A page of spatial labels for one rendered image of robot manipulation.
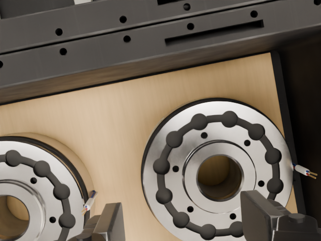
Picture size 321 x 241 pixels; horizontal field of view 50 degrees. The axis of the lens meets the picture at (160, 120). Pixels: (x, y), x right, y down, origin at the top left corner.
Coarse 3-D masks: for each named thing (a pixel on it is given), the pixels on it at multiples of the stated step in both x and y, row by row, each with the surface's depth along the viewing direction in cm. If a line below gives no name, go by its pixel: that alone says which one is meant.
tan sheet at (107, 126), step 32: (224, 64) 25; (256, 64) 26; (64, 96) 25; (96, 96) 25; (128, 96) 26; (160, 96) 26; (192, 96) 26; (224, 96) 26; (256, 96) 26; (0, 128) 25; (32, 128) 26; (64, 128) 26; (96, 128) 26; (128, 128) 26; (96, 160) 26; (128, 160) 26; (224, 160) 26; (128, 192) 26; (128, 224) 26
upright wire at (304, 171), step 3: (294, 165) 24; (297, 165) 23; (294, 168) 24; (297, 168) 23; (300, 168) 22; (303, 168) 22; (306, 168) 22; (300, 171) 22; (303, 171) 22; (306, 171) 22; (309, 171) 21; (303, 174) 22; (306, 174) 22; (309, 174) 21; (312, 174) 21; (315, 174) 21; (312, 177) 21; (315, 177) 21
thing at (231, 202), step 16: (208, 144) 22; (224, 144) 22; (192, 160) 22; (240, 160) 22; (192, 176) 22; (240, 176) 23; (256, 176) 22; (192, 192) 22; (208, 208) 22; (224, 208) 22
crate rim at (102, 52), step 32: (288, 0) 15; (320, 0) 15; (128, 32) 15; (160, 32) 15; (192, 32) 15; (224, 32) 17; (256, 32) 15; (288, 32) 16; (0, 64) 16; (32, 64) 15; (64, 64) 15; (96, 64) 15; (128, 64) 16
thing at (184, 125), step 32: (160, 128) 23; (192, 128) 23; (224, 128) 23; (256, 128) 23; (160, 160) 23; (256, 160) 23; (288, 160) 23; (160, 192) 23; (288, 192) 23; (192, 224) 23; (224, 224) 23
